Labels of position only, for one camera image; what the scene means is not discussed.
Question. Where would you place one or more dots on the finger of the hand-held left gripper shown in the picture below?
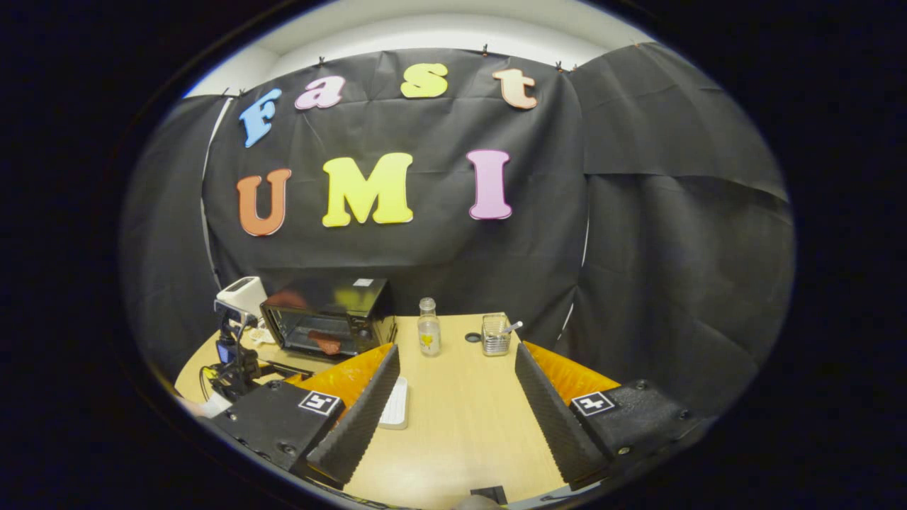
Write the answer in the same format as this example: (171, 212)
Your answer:
(287, 370)

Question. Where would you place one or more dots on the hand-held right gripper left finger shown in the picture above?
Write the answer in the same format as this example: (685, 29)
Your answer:
(358, 425)

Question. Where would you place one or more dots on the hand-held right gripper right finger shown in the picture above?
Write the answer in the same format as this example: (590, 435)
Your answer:
(556, 425)

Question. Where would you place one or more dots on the black electric oven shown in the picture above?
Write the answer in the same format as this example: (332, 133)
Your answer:
(333, 304)

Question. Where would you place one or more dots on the white divided dish with beans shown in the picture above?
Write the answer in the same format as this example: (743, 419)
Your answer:
(262, 336)

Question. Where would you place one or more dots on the white rectangular dish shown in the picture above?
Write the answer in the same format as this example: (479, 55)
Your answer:
(397, 405)

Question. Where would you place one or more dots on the white toaster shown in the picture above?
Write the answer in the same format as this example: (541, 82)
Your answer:
(244, 292)

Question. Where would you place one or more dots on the clear glass bottle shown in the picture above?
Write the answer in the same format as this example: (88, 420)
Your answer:
(429, 333)

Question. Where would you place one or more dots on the black backdrop cloth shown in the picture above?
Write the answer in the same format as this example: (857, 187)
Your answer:
(638, 248)

